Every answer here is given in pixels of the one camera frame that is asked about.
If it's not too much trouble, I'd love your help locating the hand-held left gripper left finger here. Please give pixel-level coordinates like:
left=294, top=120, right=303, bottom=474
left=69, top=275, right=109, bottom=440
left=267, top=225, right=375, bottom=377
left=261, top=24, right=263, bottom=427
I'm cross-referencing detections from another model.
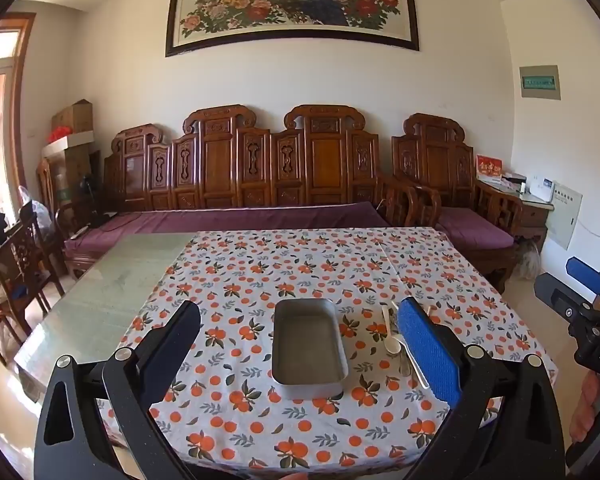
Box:
left=34, top=300, right=202, bottom=480

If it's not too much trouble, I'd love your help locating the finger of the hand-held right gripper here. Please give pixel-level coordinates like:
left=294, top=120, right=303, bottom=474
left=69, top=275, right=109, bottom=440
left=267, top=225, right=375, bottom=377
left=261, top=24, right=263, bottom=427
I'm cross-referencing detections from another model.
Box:
left=533, top=271, right=600, bottom=328
left=566, top=256, right=600, bottom=311

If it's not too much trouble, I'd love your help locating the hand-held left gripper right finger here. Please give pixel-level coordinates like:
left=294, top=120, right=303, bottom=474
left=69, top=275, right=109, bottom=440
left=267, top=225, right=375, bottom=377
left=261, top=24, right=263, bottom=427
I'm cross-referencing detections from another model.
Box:
left=396, top=296, right=566, bottom=480

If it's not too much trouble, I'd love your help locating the metal spoon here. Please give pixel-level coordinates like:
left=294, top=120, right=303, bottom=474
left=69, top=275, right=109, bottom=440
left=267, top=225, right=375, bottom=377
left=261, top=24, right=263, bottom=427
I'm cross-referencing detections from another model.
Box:
left=389, top=303, right=431, bottom=391

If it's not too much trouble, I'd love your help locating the rectangular metal tray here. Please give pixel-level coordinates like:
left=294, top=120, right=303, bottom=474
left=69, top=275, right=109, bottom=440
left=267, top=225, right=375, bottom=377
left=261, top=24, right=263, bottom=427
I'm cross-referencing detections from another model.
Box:
left=271, top=298, right=350, bottom=401

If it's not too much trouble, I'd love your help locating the person's right hand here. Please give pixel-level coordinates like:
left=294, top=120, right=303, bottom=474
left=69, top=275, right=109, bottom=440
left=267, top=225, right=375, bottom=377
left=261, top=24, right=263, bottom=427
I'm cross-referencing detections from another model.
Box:
left=569, top=371, right=600, bottom=443

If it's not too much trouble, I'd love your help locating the white plastic spoon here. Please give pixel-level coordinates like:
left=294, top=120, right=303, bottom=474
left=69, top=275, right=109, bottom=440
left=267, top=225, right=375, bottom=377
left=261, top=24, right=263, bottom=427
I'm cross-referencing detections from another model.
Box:
left=381, top=305, right=401, bottom=354

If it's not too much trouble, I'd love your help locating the white mop head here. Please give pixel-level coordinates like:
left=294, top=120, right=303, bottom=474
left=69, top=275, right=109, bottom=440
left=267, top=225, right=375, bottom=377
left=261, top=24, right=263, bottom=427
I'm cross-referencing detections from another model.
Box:
left=517, top=240, right=543, bottom=278

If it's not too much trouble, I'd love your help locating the wooden side table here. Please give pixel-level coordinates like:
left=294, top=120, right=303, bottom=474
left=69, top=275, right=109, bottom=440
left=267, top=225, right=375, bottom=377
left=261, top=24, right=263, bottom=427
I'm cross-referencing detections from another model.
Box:
left=475, top=180, right=553, bottom=261

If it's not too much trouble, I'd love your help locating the white device box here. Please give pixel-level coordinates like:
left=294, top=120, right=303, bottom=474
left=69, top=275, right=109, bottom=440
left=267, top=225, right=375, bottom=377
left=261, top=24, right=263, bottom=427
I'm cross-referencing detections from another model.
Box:
left=529, top=176, right=557, bottom=204

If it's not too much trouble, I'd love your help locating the orange fruit print tablecloth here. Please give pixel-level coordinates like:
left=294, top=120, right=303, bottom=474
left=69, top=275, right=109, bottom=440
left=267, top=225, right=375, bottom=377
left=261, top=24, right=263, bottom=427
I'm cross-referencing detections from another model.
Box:
left=96, top=227, right=560, bottom=480

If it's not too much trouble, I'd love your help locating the purple armchair cushion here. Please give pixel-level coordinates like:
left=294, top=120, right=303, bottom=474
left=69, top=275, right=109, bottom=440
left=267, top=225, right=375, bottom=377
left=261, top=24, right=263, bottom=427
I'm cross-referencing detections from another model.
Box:
left=436, top=208, right=516, bottom=251

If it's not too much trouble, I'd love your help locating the long purple sofa cushion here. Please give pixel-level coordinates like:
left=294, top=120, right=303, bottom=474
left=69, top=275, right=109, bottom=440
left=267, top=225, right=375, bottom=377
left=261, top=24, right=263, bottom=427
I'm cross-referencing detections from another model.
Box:
left=64, top=201, right=393, bottom=256

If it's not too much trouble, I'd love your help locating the red gift box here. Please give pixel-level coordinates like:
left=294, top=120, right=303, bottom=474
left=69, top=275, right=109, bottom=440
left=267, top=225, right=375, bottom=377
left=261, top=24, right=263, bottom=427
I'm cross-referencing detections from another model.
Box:
left=476, top=154, right=504, bottom=178

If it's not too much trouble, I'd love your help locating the dark wooden chair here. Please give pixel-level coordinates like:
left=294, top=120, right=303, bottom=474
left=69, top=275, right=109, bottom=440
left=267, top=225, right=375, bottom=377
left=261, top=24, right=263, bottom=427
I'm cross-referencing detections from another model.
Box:
left=0, top=220, right=66, bottom=361

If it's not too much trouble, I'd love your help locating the carved wooden armchair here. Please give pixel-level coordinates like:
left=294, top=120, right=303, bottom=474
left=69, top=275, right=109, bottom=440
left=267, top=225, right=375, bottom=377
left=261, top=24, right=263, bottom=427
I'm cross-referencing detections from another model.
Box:
left=391, top=112, right=523, bottom=293

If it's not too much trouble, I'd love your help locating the carved wooden sofa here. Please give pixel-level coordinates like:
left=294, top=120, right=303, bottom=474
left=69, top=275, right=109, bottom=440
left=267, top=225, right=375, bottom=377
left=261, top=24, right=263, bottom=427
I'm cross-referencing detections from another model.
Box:
left=62, top=104, right=431, bottom=281

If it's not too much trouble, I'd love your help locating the white plastic bag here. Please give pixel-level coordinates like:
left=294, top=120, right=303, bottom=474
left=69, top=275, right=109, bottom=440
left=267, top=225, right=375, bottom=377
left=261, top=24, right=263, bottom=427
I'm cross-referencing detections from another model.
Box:
left=19, top=186, right=56, bottom=231

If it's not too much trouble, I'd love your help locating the wooden corner cabinet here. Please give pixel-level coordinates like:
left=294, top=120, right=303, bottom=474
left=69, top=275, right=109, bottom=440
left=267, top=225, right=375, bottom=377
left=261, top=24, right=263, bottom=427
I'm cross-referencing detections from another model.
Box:
left=39, top=150, right=103, bottom=223

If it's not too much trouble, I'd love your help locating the white cardboard box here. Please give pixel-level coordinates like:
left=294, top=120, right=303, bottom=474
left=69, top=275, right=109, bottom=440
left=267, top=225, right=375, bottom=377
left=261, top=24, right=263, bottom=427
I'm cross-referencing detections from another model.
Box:
left=42, top=130, right=96, bottom=158

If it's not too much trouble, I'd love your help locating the brown cardboard box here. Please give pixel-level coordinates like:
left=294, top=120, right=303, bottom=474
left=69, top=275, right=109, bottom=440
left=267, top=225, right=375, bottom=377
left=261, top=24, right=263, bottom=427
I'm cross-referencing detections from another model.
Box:
left=51, top=99, right=95, bottom=133

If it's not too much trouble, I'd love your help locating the framed peacock flower painting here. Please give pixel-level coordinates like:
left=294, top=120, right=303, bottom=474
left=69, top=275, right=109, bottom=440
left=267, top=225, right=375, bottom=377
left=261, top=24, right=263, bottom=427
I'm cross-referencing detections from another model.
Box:
left=165, top=0, right=421, bottom=58

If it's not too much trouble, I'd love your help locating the white wall distribution box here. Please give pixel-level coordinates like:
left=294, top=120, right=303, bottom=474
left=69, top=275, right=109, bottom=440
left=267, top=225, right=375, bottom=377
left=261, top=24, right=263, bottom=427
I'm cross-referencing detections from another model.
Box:
left=550, top=180, right=583, bottom=251

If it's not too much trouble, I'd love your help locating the wall panel with green label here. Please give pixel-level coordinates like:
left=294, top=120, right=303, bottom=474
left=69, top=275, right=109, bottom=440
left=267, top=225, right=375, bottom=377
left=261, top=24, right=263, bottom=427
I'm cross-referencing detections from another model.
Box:
left=519, top=64, right=562, bottom=101

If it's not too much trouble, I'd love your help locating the wooden door frame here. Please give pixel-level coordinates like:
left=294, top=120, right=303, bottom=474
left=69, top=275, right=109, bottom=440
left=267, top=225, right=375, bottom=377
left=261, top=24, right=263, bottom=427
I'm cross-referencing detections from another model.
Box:
left=0, top=12, right=37, bottom=211

